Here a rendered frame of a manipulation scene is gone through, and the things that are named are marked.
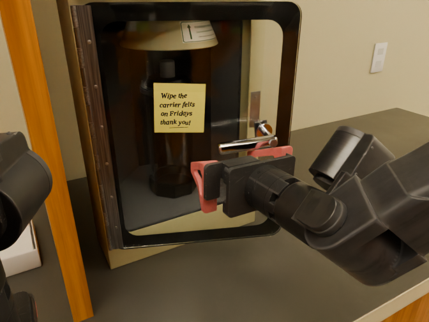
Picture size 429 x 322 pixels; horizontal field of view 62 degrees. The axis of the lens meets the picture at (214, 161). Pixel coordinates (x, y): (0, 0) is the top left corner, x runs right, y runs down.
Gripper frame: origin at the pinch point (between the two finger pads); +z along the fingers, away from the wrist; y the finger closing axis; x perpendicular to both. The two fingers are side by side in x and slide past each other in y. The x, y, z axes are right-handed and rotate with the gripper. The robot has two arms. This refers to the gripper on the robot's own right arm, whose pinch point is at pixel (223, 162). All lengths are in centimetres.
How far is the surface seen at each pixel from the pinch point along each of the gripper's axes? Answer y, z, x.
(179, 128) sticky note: 3.5, 7.6, -3.6
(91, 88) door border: 15.0, 11.8, -9.9
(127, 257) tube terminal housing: 10.9, 14.9, 22.2
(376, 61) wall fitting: -105, 53, -6
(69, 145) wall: 12, 58, 13
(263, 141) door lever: -5.8, -1.5, -2.8
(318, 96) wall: -77, 55, 7
